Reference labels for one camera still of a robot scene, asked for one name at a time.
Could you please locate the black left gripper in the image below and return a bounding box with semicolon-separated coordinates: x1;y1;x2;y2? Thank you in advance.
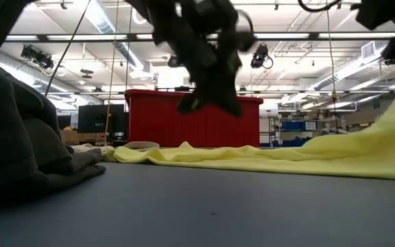
128;0;257;119

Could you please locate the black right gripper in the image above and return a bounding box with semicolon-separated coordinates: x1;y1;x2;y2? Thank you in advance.
350;0;395;67

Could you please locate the yellow garment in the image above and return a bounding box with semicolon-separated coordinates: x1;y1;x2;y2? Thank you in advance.
105;56;395;182

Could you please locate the dark grey garment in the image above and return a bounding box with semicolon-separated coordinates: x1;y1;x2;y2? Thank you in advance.
0;116;107;207

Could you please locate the red plastic basket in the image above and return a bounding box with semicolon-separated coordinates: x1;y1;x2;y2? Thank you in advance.
124;89;265;149

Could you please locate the white canvas tote bag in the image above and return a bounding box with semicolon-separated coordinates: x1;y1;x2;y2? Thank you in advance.
70;140;161;154

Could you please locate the blue storage bin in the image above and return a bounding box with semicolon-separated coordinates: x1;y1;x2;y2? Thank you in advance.
280;120;319;132
261;137;309;148

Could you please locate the large black monitor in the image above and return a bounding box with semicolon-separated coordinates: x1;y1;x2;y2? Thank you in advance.
77;104;125;134

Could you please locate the overhead light bar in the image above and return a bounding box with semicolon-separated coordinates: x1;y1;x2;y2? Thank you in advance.
4;31;395;43

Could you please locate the brown cardboard box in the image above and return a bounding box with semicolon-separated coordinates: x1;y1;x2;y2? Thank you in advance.
60;129;106;144

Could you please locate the black ceiling spotlight fixture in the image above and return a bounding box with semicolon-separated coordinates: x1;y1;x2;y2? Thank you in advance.
20;44;56;71

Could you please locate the round black ceiling camera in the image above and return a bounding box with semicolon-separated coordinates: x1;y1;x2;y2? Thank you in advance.
167;54;182;69

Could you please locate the black overhead camera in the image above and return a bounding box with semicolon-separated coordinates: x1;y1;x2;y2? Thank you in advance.
250;43;274;70

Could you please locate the thin hanging cord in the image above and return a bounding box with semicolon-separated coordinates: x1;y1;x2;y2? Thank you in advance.
323;0;339;135

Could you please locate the long black cable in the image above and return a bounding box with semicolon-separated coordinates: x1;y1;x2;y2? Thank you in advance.
44;0;93;97

